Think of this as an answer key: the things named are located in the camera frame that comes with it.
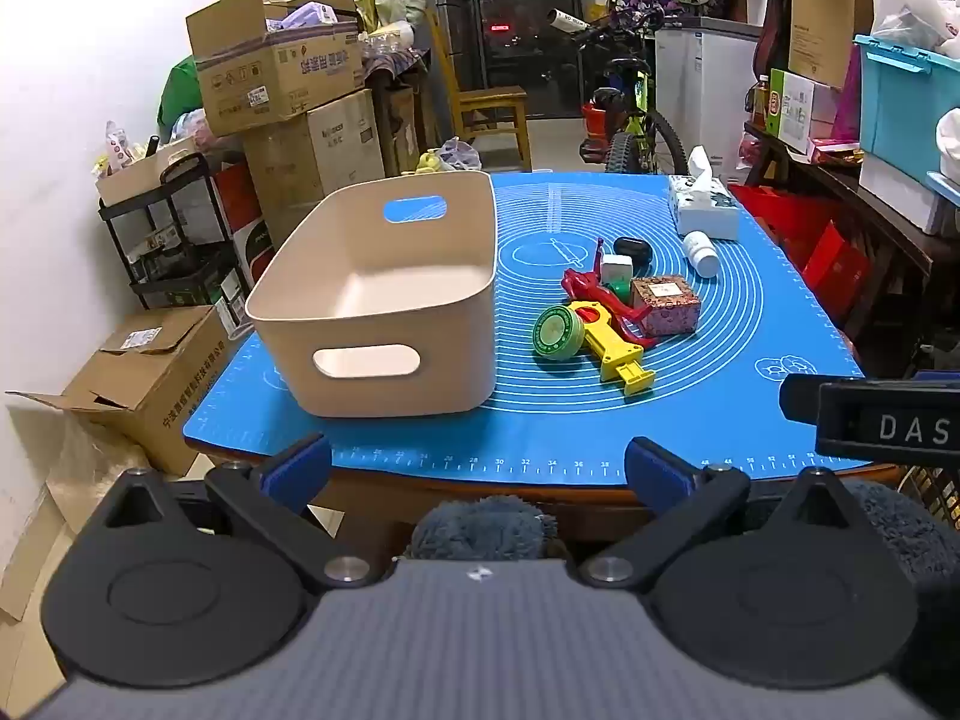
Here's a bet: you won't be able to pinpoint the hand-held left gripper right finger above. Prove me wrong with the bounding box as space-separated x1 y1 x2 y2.
581 435 865 592

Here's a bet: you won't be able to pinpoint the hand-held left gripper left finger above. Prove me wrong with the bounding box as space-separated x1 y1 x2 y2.
101 431 376 592

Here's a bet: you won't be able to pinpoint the beige plastic storage bin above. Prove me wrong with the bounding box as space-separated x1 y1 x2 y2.
245 170 497 419

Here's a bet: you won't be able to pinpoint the blue silicone baking mat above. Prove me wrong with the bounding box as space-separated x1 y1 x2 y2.
184 171 875 490

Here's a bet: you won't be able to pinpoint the yellow toy gun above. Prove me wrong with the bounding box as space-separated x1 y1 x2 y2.
570 301 656 397

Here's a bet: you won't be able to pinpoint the floral square box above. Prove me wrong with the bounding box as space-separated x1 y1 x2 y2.
630 275 702 337

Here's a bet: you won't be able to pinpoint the green round tin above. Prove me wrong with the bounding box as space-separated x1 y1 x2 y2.
533 306 586 358

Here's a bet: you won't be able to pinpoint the flattened open cardboard box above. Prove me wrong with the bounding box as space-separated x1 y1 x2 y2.
6 305 250 476

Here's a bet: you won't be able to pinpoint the red gift bags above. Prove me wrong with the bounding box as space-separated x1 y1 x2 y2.
730 184 872 325

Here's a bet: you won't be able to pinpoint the red plastic toy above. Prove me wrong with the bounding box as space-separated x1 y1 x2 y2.
561 238 661 350

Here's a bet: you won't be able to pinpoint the grey fleece clothing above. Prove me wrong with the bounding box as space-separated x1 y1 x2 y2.
409 478 960 698

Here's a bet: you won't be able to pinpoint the dark wooden side table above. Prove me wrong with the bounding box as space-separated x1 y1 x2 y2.
742 122 960 377

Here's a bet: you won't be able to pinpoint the white pill bottle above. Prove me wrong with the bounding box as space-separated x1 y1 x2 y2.
682 231 721 278

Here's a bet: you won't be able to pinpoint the black utility cart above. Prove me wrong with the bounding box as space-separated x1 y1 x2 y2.
97 152 257 310

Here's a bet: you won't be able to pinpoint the white patterned tissue box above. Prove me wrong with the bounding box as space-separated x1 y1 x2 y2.
667 146 741 241

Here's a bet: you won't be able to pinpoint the large plain cardboard box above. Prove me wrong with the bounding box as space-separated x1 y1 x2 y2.
242 88 386 230

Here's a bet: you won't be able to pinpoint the blue plastic crate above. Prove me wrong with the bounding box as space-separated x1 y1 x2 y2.
855 34 960 185

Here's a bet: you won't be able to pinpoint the green and white box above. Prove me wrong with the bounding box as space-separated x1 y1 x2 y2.
769 69 838 156

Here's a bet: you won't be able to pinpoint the magenta gift bag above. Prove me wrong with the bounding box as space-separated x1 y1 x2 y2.
835 45 863 140

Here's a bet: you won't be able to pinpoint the small cardboard box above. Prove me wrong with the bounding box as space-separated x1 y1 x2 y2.
95 136 200 208

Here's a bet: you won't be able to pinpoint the green mountain bicycle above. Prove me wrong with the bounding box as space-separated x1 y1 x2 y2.
577 13 691 176

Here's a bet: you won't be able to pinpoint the clear plastic bag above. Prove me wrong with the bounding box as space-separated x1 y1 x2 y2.
439 137 482 173

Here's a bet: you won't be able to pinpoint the narrow brown cardboard box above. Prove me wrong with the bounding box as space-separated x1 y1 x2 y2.
382 86 422 178

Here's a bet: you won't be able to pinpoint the white chest freezer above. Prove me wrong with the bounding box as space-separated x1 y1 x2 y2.
655 17 766 185

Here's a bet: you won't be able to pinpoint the green bag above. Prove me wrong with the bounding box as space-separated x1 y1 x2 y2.
157 56 205 140

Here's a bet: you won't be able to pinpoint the open printed cardboard box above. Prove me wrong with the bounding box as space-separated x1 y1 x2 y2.
186 0 367 138

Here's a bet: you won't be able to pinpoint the wooden chair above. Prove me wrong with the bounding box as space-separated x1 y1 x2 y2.
427 11 533 170

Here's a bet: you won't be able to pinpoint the tall brown cardboard box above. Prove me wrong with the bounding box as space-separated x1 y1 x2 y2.
789 0 875 91

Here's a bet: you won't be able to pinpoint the white plastic bag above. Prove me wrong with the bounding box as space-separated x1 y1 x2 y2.
866 0 960 55

